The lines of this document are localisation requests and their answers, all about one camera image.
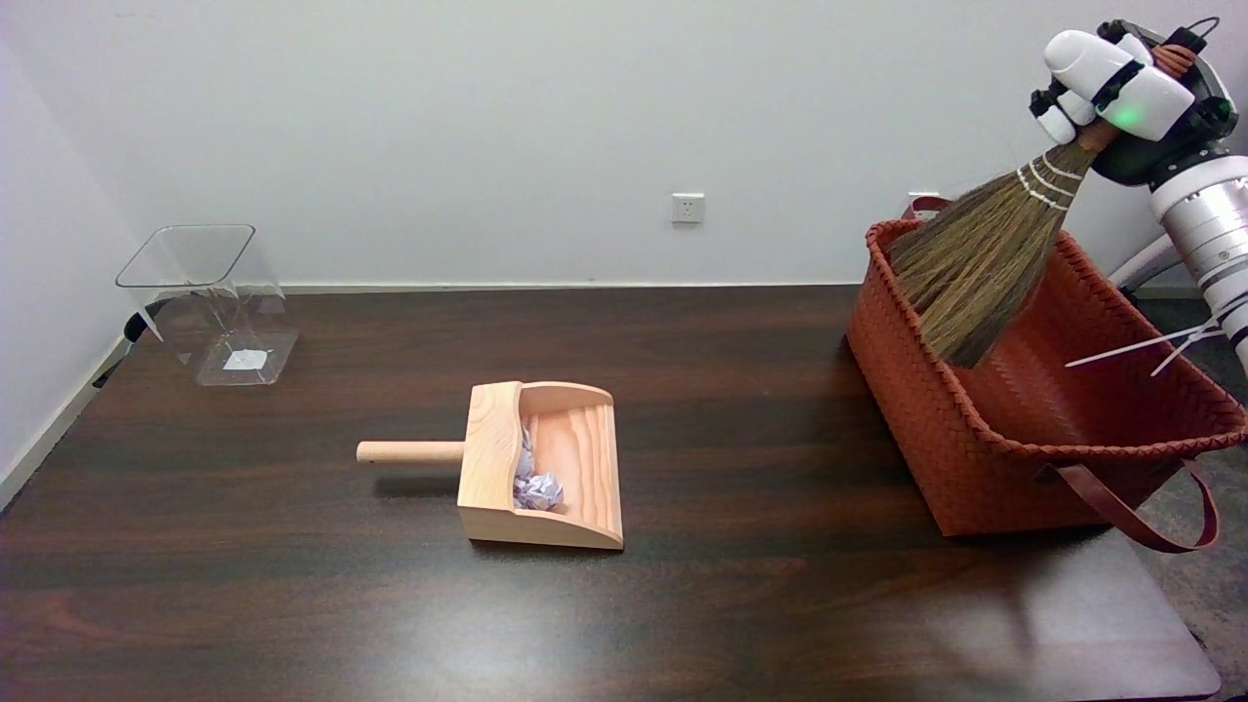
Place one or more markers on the white zip tie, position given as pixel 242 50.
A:
pixel 1185 348
pixel 1121 352

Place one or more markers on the straw hand broom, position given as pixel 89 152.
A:
pixel 975 263

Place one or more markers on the clear plastic container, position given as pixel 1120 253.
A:
pixel 229 322

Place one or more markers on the crumpled paper ball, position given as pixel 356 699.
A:
pixel 538 490

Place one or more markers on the brown woven basket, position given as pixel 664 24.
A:
pixel 1072 409

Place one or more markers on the wooden dustpan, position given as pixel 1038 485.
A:
pixel 575 458

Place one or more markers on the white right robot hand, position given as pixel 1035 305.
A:
pixel 1121 83

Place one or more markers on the white wall socket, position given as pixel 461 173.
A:
pixel 687 208

